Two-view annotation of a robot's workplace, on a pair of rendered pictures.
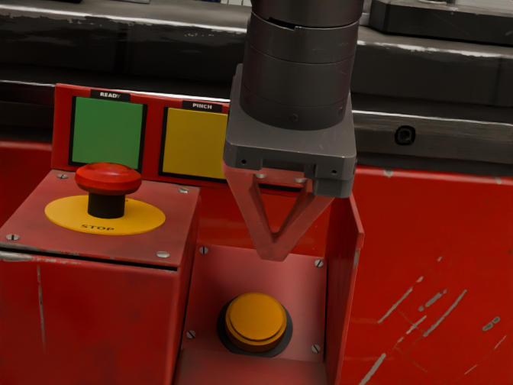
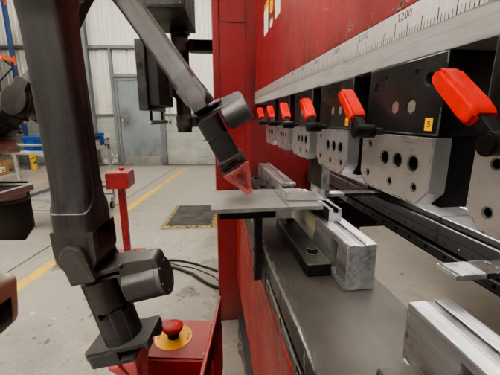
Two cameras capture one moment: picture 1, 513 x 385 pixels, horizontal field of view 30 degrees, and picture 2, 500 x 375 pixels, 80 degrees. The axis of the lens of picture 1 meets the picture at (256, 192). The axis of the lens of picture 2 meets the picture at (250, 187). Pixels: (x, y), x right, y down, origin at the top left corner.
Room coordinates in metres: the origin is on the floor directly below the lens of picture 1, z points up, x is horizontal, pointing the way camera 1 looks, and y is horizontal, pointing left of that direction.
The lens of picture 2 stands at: (0.73, -0.41, 1.20)
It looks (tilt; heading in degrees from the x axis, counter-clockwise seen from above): 13 degrees down; 93
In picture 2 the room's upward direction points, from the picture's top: straight up
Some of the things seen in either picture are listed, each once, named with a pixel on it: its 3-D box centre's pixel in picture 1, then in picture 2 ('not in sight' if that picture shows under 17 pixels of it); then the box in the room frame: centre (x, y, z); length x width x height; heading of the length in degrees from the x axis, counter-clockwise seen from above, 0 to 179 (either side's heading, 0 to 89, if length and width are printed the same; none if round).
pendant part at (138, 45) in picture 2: not in sight; (157, 80); (0.06, 1.45, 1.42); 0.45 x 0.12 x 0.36; 97
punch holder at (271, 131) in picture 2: not in sight; (280, 122); (0.78, 0.78, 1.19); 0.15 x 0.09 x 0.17; 101
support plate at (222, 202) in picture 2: not in sight; (262, 199); (0.72, 0.34, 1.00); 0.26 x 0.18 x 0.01; 11
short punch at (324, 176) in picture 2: not in sight; (318, 175); (0.86, 0.37, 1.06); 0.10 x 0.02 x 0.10; 101
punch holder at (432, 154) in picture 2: not in sight; (422, 130); (0.93, 0.00, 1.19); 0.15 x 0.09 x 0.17; 101
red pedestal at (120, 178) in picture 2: not in sight; (124, 218); (-0.41, 1.80, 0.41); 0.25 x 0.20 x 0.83; 11
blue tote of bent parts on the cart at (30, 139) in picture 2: not in sight; (55, 143); (-1.65, 2.83, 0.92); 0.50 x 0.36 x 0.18; 2
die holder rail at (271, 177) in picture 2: not in sight; (273, 181); (0.76, 0.91, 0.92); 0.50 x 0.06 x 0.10; 101
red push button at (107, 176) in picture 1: (107, 195); (172, 331); (0.55, 0.09, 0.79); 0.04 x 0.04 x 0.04
